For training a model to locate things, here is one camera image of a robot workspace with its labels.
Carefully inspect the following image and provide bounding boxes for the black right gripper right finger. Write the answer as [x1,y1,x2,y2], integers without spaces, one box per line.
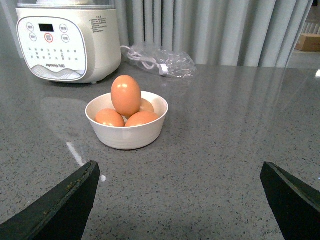
[260,162,320,240]

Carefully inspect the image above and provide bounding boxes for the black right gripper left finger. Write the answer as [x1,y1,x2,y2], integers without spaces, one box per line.
[0,161,100,240]

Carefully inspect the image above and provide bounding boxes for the brown egg front in bowl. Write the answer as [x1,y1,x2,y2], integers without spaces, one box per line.
[125,110,159,127]

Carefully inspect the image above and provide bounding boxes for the pale brown egg back in bowl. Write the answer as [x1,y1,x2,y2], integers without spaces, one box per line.
[139,98,155,112]

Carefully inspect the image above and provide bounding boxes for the cardboard box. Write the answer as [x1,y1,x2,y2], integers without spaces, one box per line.
[295,33,320,52]

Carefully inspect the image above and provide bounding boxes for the white bowl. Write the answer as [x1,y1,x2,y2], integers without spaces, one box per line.
[85,91,169,150]

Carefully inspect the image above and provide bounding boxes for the white Joyoung blender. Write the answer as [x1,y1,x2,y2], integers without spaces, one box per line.
[16,0,122,84]

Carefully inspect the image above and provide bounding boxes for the clear plastic bag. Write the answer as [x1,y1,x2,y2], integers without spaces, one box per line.
[120,42,197,79]

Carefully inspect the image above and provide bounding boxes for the grey curtain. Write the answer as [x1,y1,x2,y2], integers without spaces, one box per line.
[0,0,314,68]

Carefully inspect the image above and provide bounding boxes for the white power cable with plug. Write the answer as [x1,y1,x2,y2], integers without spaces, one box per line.
[120,45,169,76]

